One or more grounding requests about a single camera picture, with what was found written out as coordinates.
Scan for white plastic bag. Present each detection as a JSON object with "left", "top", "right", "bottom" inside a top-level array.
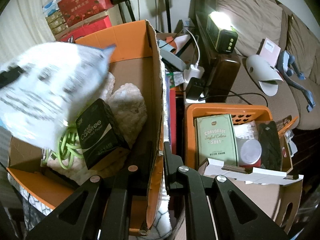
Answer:
[{"left": 1, "top": 42, "right": 116, "bottom": 151}]

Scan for black tissue pack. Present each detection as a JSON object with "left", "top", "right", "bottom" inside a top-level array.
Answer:
[{"left": 76, "top": 99, "right": 130, "bottom": 171}]

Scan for green cable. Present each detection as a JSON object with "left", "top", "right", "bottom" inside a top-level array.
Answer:
[{"left": 41, "top": 126, "right": 85, "bottom": 170}]

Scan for beige fuzzy socks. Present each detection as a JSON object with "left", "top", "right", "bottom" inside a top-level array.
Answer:
[{"left": 42, "top": 73, "right": 148, "bottom": 185}]

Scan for orange cardboard box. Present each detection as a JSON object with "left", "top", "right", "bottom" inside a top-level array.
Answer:
[{"left": 6, "top": 19, "right": 165, "bottom": 235}]

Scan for brown cardboard box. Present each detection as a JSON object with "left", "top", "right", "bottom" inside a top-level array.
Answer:
[{"left": 172, "top": 134, "right": 304, "bottom": 240}]

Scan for white round lid jar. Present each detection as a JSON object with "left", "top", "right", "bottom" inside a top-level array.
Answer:
[{"left": 236, "top": 138, "right": 262, "bottom": 166}]

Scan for black pouch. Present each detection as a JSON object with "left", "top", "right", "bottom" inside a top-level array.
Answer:
[{"left": 258, "top": 121, "right": 283, "bottom": 171}]

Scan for stacked small gold boxes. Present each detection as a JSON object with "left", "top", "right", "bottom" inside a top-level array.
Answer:
[{"left": 46, "top": 10, "right": 68, "bottom": 35}]

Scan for patterned white blanket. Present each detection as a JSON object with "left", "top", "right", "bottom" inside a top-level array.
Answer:
[{"left": 8, "top": 171, "right": 172, "bottom": 239}]

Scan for green tissue box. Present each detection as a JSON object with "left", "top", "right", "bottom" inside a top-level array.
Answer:
[{"left": 194, "top": 114, "right": 239, "bottom": 167}]

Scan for orange plastic basket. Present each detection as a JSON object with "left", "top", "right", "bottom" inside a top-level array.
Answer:
[{"left": 184, "top": 103, "right": 299, "bottom": 170}]

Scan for red gift box upper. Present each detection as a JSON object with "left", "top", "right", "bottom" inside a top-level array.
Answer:
[{"left": 58, "top": 0, "right": 114, "bottom": 27}]

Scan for red collection box lower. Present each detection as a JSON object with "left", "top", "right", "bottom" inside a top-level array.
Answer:
[{"left": 57, "top": 16, "right": 112, "bottom": 42}]

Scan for black charger adapter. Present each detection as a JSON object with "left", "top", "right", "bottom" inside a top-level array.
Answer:
[{"left": 185, "top": 77, "right": 205, "bottom": 100}]

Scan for white slipper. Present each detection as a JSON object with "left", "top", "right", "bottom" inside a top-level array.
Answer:
[{"left": 246, "top": 55, "right": 283, "bottom": 96}]

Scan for dark brown side table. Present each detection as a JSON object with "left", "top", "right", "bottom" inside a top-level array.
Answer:
[{"left": 195, "top": 11, "right": 241, "bottom": 103}]

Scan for white charger adapter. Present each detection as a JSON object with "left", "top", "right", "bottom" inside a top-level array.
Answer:
[{"left": 183, "top": 64, "right": 204, "bottom": 83}]

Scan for blue grey gripper tool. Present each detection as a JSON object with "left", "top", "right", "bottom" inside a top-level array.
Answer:
[{"left": 276, "top": 50, "right": 317, "bottom": 113}]

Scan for pink booklet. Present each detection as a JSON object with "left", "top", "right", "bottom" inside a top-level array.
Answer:
[{"left": 259, "top": 38, "right": 281, "bottom": 67}]

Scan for brown sofa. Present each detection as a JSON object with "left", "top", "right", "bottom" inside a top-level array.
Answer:
[{"left": 194, "top": 0, "right": 319, "bottom": 130}]

